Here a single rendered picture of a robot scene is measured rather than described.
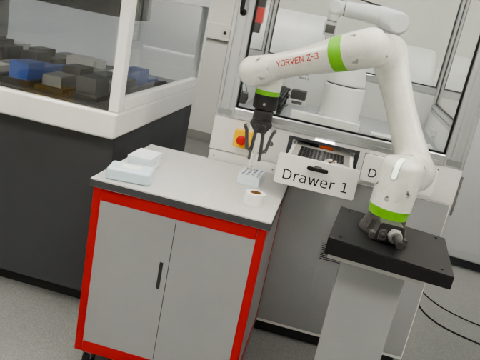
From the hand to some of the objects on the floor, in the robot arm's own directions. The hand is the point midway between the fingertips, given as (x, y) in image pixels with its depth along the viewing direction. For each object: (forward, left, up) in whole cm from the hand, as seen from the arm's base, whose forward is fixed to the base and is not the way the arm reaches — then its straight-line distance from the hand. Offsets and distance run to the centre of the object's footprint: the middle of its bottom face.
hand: (253, 160), depth 217 cm
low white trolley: (-10, +14, -84) cm, 86 cm away
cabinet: (+63, -40, -80) cm, 110 cm away
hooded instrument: (+70, +138, -88) cm, 178 cm away
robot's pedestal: (-40, -48, -82) cm, 104 cm away
